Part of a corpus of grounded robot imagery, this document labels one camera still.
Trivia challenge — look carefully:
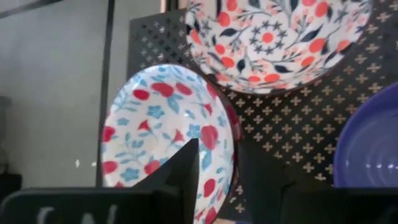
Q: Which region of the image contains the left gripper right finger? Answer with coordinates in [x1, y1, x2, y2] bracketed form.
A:
[238, 141, 398, 224]

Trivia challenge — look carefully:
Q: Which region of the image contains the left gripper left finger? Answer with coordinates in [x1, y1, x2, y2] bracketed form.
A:
[0, 138, 200, 224]

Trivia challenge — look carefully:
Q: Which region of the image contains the red bowl blue floral inside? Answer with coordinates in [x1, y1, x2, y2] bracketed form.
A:
[99, 63, 244, 224]

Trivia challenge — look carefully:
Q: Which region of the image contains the dark bowl orange floral inside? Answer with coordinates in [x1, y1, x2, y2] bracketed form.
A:
[184, 0, 374, 96]

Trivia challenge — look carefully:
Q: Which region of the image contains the black perforated metal rack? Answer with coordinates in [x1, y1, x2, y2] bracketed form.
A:
[126, 0, 398, 224]

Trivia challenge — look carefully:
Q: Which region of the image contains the purple bowl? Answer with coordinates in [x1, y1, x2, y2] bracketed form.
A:
[332, 81, 398, 189]

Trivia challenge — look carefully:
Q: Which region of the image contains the black frame post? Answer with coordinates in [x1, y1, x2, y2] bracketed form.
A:
[95, 0, 116, 188]

